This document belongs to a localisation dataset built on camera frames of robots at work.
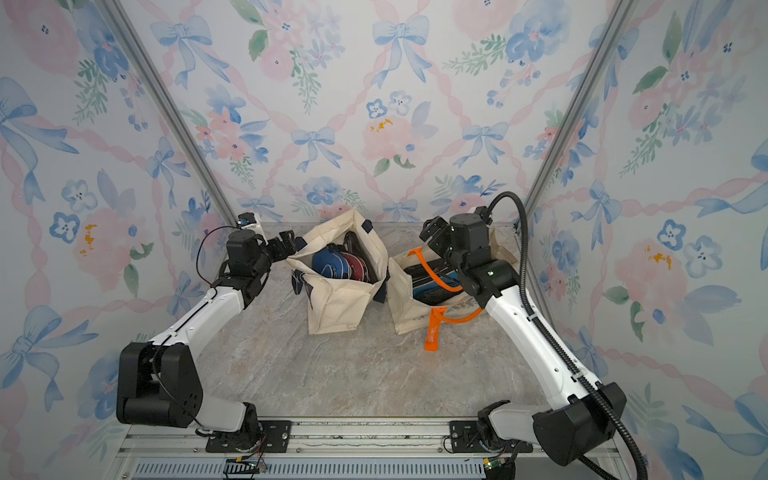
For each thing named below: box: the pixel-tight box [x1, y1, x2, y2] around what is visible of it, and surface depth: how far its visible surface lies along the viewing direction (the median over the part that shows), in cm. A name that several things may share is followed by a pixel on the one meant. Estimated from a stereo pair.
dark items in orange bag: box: [404, 259, 464, 305], surface depth 84 cm
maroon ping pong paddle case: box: [340, 251, 369, 282], surface depth 91 cm
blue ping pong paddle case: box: [311, 247, 349, 279], surface depth 90 cm
